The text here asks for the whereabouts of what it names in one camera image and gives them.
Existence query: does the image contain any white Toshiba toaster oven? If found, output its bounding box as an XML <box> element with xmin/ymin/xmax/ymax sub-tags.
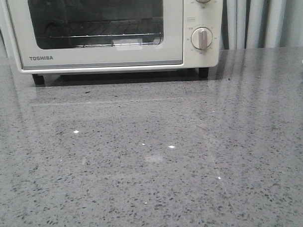
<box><xmin>0</xmin><ymin>0</ymin><xmax>223</xmax><ymax>85</ymax></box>

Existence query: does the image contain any metal wire oven rack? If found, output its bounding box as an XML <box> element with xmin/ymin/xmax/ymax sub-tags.
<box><xmin>43</xmin><ymin>18</ymin><xmax>164</xmax><ymax>49</ymax></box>

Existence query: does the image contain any glass oven door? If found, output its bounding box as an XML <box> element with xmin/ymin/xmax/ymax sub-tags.
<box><xmin>5</xmin><ymin>0</ymin><xmax>184</xmax><ymax>70</ymax></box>

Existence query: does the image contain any lower beige oven knob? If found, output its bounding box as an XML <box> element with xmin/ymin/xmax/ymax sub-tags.
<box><xmin>191</xmin><ymin>27</ymin><xmax>212</xmax><ymax>50</ymax></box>

